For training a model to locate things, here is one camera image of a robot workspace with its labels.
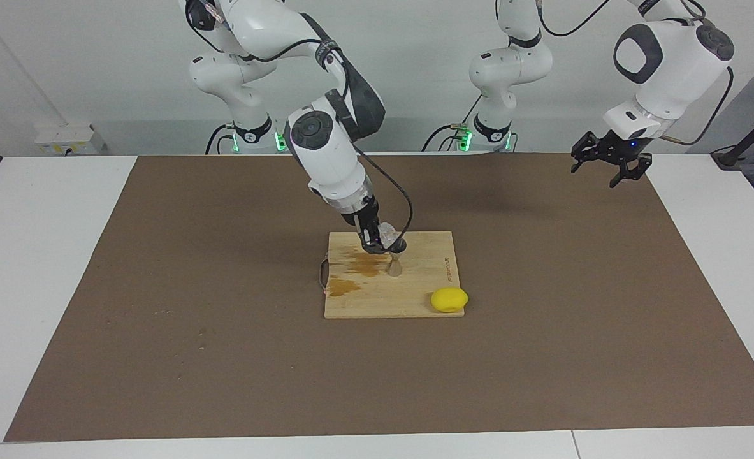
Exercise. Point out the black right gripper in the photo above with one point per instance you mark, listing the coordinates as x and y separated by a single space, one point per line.
362 220

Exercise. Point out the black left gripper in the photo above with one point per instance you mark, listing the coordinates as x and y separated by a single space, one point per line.
628 146

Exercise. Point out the small clear glass cup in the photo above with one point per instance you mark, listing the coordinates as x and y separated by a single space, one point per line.
389 234

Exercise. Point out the steel double jigger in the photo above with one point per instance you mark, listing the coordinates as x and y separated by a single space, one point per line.
394 268

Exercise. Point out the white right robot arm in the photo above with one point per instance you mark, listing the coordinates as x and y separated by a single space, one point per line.
326 153

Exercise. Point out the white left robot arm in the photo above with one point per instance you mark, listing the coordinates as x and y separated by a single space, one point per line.
676 70

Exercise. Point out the stained wooden cutting board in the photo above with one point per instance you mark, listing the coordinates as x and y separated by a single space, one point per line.
408 299

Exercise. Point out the yellow lemon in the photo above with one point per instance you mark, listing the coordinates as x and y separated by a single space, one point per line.
449 299

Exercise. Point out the black stand pole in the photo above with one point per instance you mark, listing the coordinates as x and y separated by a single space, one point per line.
730 156

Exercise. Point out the brown table mat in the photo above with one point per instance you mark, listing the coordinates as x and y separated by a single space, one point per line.
224 382

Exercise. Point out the white power strip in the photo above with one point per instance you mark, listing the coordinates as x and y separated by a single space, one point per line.
64 137

